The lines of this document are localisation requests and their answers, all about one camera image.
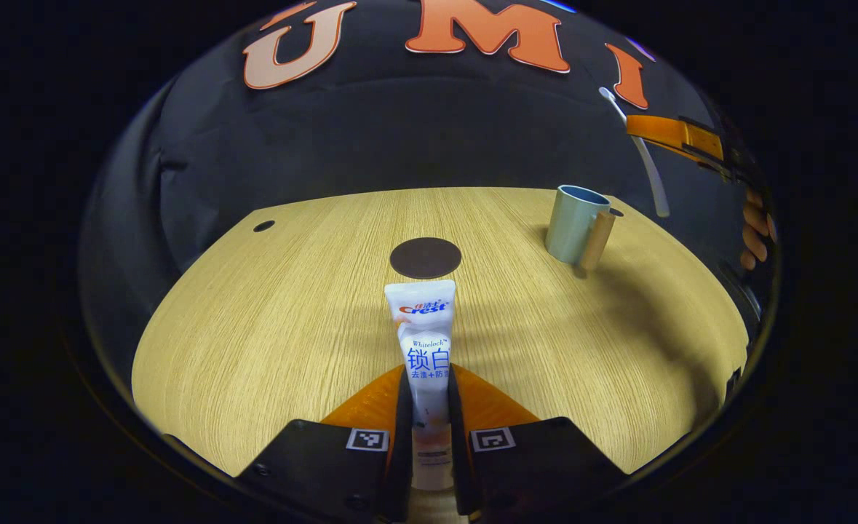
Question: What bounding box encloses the white toothpaste tube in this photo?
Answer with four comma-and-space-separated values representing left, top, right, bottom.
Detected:
384, 280, 457, 492

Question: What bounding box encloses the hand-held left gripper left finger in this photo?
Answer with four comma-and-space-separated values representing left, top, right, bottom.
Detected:
236, 364, 415, 524

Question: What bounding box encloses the black backdrop cloth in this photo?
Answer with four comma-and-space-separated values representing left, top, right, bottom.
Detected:
79, 0, 771, 408

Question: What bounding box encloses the pale green cup wooden handle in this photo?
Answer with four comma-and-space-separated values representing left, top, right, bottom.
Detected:
545, 184, 616, 272

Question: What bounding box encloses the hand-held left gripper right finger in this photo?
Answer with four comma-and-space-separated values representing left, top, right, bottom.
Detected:
447, 364, 629, 519

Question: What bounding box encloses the round dark brown coaster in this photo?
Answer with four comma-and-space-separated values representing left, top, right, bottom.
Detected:
390, 237, 462, 279

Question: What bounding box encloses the white toothbrush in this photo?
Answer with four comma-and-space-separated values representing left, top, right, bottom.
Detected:
598, 87, 671, 218

